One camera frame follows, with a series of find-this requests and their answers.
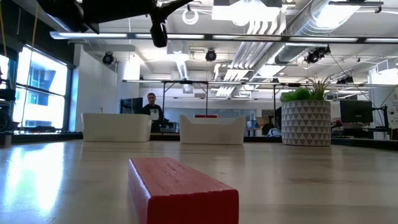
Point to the black metal rack frame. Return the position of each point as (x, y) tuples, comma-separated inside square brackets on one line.
[(163, 99)]

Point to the black ceiling spotlight cluster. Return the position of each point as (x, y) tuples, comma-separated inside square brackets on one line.
[(317, 54)]

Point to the green artificial plant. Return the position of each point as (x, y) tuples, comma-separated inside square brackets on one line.
[(295, 94)]

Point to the black background equipment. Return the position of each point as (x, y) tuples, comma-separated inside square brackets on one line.
[(6, 95)]

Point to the long red wooden block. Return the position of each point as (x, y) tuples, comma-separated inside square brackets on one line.
[(180, 193)]

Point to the white grey triangle-pattern planter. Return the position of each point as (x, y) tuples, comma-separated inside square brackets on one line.
[(306, 123)]

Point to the black computer monitor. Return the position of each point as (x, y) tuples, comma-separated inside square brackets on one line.
[(356, 111)]

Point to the white plastic bin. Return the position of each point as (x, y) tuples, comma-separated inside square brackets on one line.
[(211, 132), (116, 127)]

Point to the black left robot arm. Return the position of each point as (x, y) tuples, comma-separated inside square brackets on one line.
[(93, 11)]

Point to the large window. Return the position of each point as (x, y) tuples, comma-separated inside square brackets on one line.
[(37, 102)]

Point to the person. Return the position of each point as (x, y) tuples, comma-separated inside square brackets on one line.
[(153, 112)]

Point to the white black ball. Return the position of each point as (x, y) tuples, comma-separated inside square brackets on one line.
[(275, 132)]

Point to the red strip-shaped object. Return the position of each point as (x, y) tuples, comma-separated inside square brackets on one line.
[(205, 116)]

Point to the black table frame rail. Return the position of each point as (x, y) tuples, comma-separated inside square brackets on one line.
[(164, 137)]

